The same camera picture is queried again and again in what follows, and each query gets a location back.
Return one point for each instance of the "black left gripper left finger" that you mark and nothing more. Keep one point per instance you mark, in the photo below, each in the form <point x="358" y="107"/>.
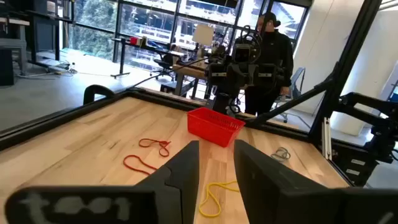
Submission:
<point x="180" y="186"/>

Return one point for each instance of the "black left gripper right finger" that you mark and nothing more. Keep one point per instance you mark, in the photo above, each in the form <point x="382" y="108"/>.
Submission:
<point x="258" y="186"/>

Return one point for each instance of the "yellow rubber band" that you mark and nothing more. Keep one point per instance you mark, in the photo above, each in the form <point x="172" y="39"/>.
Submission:
<point x="224" y="184"/>

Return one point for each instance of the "green rubber band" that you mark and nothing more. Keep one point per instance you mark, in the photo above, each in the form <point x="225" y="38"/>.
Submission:
<point x="287" y="154"/>

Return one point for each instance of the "red rubber band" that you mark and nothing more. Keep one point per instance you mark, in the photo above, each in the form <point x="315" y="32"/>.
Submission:
<point x="163" y="143"/>
<point x="124" y="162"/>

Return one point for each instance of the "red plastic mesh bin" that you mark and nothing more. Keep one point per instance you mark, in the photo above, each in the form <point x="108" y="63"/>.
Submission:
<point x="211" y="127"/>

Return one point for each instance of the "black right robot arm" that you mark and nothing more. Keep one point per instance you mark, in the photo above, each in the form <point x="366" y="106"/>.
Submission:
<point x="224" y="104"/>

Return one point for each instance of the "person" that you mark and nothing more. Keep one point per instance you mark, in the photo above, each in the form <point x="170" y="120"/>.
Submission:
<point x="276" y="49"/>

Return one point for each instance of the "grey office chair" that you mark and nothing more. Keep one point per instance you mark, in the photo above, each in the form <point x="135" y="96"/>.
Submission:
<point x="298" y="81"/>

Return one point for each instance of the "white shade desk lamp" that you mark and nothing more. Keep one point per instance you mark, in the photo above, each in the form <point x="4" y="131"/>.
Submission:
<point x="202" y="35"/>

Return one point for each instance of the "wooden office desk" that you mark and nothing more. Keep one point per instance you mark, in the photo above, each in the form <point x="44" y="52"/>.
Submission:
<point x="189" y="70"/>

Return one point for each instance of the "black office chair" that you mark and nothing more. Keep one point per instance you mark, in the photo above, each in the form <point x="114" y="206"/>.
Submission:
<point x="163" y="63"/>

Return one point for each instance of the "black office desk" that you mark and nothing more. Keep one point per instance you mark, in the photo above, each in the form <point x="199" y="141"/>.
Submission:
<point x="149" y="48"/>

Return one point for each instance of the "small red box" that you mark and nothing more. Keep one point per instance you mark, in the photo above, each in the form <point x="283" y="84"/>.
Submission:
<point x="133" y="40"/>

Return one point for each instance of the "dark shelf unit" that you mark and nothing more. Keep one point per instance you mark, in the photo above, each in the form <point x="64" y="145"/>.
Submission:
<point x="43" y="37"/>

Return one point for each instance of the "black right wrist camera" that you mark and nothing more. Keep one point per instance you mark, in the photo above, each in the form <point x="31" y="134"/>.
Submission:
<point x="242" y="54"/>

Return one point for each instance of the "silver metal bracket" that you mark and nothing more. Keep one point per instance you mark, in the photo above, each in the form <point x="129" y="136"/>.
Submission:
<point x="326" y="140"/>

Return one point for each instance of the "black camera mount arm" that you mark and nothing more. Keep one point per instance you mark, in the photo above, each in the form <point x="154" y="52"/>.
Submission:
<point x="382" y="137"/>

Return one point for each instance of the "black aluminium table frame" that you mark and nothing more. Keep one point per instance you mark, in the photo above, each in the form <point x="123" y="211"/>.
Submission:
<point x="62" y="118"/>

